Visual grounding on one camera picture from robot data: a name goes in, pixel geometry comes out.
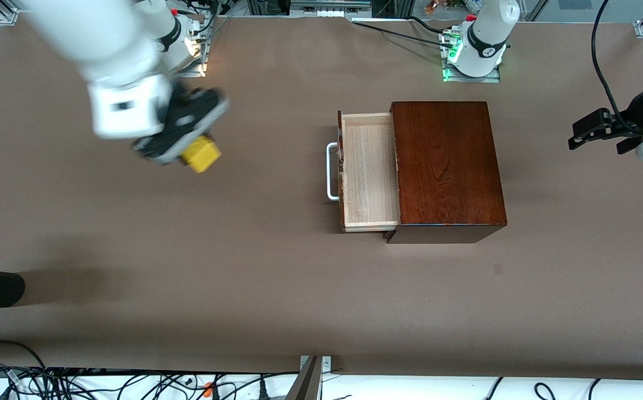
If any small metal bracket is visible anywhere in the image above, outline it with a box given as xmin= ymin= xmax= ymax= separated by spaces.
xmin=301 ymin=356 xmax=332 ymax=374

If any wooden drawer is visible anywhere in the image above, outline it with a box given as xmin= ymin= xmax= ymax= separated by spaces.
xmin=337 ymin=110 xmax=401 ymax=233

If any yellow block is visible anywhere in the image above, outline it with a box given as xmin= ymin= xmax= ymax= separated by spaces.
xmin=181 ymin=135 xmax=223 ymax=174

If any black cable across table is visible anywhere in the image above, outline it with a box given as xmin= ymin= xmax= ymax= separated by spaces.
xmin=352 ymin=20 xmax=458 ymax=48

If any dark wooden drawer cabinet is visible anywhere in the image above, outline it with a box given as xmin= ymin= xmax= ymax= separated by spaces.
xmin=382 ymin=101 xmax=508 ymax=244

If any white drawer handle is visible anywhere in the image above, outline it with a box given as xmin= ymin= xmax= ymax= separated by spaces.
xmin=326 ymin=142 xmax=345 ymax=201

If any grey power strip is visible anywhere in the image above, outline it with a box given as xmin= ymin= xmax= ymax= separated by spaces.
xmin=290 ymin=0 xmax=373 ymax=17

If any dark slanted bar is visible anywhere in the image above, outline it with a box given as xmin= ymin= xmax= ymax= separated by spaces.
xmin=287 ymin=356 xmax=322 ymax=400

